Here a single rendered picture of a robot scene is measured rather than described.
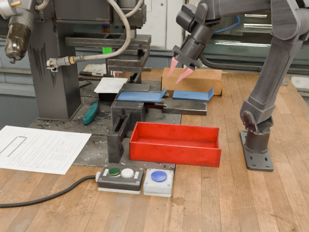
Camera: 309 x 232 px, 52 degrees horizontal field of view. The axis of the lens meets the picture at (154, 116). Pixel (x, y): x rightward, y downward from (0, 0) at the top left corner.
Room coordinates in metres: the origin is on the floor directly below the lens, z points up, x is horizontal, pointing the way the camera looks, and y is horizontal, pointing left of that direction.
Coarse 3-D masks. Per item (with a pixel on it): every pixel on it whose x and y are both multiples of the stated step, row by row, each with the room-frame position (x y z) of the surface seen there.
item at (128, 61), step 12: (72, 36) 1.02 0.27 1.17; (84, 36) 1.04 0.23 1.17; (96, 36) 1.04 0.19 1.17; (108, 36) 1.01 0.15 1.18; (120, 36) 0.99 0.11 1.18; (132, 36) 0.97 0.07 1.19; (144, 36) 1.00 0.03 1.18; (132, 48) 0.95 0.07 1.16; (144, 48) 0.94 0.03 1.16; (108, 60) 0.89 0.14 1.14; (120, 60) 0.89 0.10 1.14; (132, 60) 0.88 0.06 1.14; (144, 60) 0.95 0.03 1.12
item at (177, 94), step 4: (212, 88) 1.13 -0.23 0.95; (176, 92) 1.15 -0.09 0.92; (180, 92) 1.15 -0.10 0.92; (184, 92) 1.15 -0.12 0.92; (188, 92) 1.15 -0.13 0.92; (192, 92) 1.15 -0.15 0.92; (196, 92) 1.15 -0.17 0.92; (200, 92) 1.16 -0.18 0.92; (204, 92) 1.16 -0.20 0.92; (208, 92) 1.15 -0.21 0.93; (212, 92) 1.10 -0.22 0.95; (176, 96) 1.11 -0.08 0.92; (180, 96) 1.11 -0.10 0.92; (184, 96) 1.11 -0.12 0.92; (188, 96) 1.11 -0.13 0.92; (192, 96) 1.11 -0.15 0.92; (196, 96) 1.11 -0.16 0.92; (200, 96) 1.12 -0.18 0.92; (204, 96) 1.12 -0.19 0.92; (208, 96) 1.11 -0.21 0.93; (208, 100) 1.09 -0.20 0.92
